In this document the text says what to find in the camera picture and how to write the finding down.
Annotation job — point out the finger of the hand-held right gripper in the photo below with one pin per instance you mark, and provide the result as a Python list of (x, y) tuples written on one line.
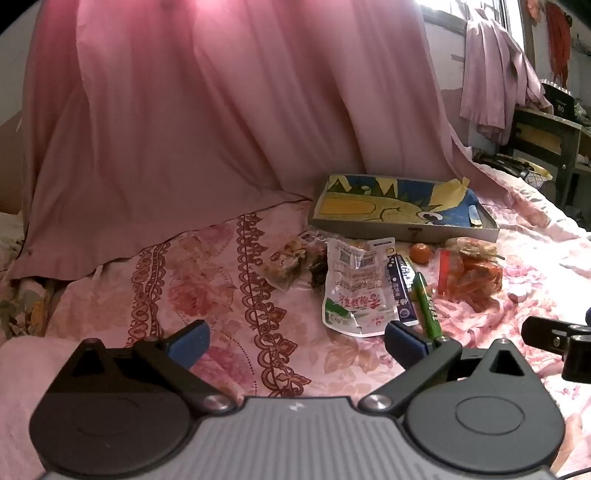
[(542, 334)]

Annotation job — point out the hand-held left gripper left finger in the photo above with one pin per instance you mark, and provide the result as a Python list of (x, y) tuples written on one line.
[(189, 344)]

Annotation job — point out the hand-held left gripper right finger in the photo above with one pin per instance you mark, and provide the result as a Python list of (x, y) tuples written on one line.
[(404, 344)]

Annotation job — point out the green tube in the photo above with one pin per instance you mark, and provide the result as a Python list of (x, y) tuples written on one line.
[(427, 309)]

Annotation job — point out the dark blue snack bar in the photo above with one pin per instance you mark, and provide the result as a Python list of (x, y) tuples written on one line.
[(399, 290)]

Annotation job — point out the white snack packet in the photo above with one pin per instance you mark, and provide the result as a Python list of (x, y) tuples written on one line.
[(355, 286)]

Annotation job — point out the mandarin orange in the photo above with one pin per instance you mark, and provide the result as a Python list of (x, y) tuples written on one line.
[(421, 254)]

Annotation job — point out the golden snack packet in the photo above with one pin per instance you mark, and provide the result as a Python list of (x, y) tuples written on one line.
[(284, 267)]

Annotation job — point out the cartoon print tray box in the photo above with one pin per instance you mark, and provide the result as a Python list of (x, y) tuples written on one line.
[(369, 207)]

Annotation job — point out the floral pink bedsheet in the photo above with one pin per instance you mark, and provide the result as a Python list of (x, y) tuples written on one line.
[(184, 286)]

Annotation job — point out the pink fleece blanket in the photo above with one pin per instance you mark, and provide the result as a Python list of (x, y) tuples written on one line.
[(23, 392)]

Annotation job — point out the green floral cloth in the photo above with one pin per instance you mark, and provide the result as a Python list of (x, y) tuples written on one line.
[(9, 258)]

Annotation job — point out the wooden desk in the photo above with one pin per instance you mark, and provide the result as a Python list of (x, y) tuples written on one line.
[(549, 134)]

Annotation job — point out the pink bed canopy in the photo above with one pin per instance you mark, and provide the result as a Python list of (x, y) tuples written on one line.
[(184, 115)]

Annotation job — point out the black box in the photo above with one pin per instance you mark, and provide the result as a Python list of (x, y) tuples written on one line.
[(558, 99)]

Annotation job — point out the lilac window curtain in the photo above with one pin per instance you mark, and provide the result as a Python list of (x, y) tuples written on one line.
[(489, 83)]

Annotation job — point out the window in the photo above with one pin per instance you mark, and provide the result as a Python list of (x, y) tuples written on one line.
[(457, 11)]

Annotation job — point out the red wall decoration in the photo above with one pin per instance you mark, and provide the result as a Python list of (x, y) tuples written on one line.
[(559, 41)]

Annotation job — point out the orange wall decoration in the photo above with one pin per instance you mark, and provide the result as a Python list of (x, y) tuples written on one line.
[(535, 9)]

